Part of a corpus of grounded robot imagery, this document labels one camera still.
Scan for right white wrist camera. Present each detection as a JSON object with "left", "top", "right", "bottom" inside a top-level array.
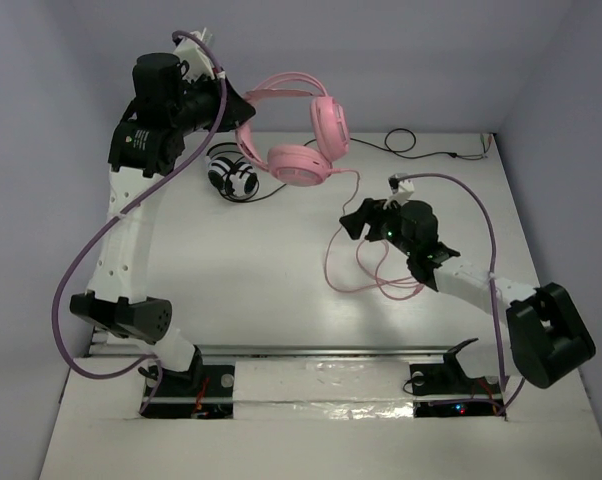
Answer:
[{"left": 383, "top": 174, "right": 415, "bottom": 210}]

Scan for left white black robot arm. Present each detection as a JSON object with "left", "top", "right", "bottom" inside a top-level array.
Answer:
[{"left": 70, "top": 48, "right": 255, "bottom": 394}]

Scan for metal base rail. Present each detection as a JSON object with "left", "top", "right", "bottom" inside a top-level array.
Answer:
[{"left": 88, "top": 342, "right": 512, "bottom": 407}]

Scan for pink over-ear headphones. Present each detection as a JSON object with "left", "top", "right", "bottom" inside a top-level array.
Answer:
[{"left": 235, "top": 72, "right": 350, "bottom": 187}]

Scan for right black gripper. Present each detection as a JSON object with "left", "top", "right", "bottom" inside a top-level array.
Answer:
[{"left": 340, "top": 195, "right": 416, "bottom": 258}]

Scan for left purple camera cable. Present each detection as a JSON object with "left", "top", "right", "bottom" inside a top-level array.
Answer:
[{"left": 51, "top": 30, "right": 229, "bottom": 416}]

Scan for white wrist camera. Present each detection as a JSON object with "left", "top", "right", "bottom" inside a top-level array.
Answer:
[
  {"left": 383, "top": 174, "right": 415, "bottom": 210},
  {"left": 172, "top": 28, "right": 216, "bottom": 82}
]

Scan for black white striped headphones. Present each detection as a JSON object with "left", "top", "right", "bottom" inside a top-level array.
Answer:
[{"left": 205, "top": 142, "right": 260, "bottom": 203}]

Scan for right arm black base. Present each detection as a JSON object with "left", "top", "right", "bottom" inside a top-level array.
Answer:
[{"left": 402, "top": 338, "right": 505, "bottom": 418}]

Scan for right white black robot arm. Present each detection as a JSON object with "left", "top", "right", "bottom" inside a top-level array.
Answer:
[{"left": 339, "top": 198, "right": 596, "bottom": 389}]

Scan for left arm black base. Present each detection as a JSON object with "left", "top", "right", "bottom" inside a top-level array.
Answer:
[{"left": 138, "top": 351, "right": 235, "bottom": 420}]

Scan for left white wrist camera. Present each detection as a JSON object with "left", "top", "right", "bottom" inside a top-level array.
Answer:
[{"left": 172, "top": 28, "right": 216, "bottom": 82}]

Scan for black headphone cable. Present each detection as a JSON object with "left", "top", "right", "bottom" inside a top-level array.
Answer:
[{"left": 250, "top": 128, "right": 495, "bottom": 201}]

